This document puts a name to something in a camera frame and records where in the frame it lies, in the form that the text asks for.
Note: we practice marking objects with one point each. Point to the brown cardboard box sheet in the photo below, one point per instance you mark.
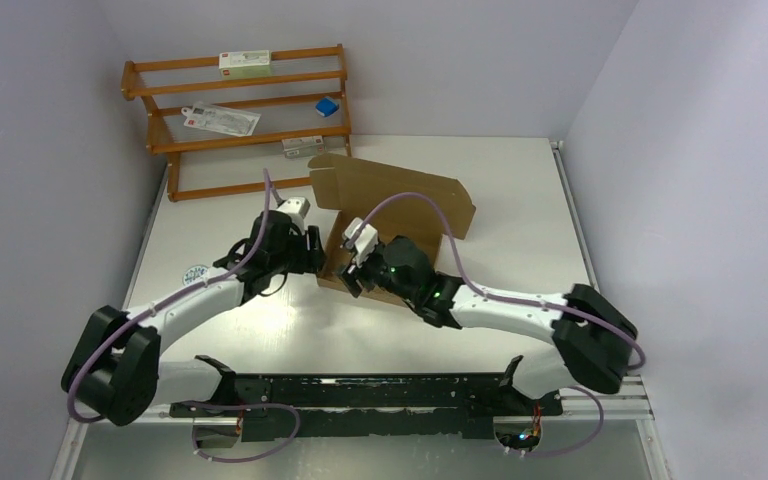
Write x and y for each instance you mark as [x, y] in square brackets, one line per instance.
[354, 187]

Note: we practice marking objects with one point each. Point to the clear plastic package red label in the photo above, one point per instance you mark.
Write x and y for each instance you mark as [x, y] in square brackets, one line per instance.
[221, 120]

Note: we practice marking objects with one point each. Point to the blue white patterned round tape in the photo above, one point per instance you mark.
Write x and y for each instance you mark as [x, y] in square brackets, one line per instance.
[199, 274]

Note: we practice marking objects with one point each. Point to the small white box lower shelf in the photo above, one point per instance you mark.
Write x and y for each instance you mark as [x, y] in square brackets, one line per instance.
[302, 147]

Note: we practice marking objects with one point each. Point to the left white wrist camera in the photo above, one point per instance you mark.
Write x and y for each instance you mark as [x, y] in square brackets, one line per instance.
[296, 208]

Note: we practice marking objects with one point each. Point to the orange wooden shelf rack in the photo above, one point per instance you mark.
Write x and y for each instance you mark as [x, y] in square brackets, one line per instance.
[202, 164]

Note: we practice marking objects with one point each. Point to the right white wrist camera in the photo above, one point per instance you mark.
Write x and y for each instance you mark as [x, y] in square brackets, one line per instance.
[360, 239]

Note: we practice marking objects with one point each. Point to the small blue box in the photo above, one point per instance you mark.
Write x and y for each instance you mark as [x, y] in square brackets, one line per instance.
[327, 106]

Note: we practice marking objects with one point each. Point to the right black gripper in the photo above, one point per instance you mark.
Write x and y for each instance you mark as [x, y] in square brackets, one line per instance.
[352, 272]

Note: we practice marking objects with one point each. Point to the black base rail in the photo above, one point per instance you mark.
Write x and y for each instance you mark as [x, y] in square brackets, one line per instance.
[312, 406]

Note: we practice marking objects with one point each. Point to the white green box top shelf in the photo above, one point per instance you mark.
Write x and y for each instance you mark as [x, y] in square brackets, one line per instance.
[245, 64]

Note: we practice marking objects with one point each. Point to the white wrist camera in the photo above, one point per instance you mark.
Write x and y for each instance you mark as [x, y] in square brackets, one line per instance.
[360, 239]
[296, 208]

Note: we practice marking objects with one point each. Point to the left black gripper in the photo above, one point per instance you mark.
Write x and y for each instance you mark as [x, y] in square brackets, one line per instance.
[312, 259]

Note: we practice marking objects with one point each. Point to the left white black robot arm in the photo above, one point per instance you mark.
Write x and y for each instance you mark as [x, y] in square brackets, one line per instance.
[116, 371]

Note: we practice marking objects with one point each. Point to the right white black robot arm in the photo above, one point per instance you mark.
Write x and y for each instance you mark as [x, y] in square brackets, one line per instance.
[586, 340]

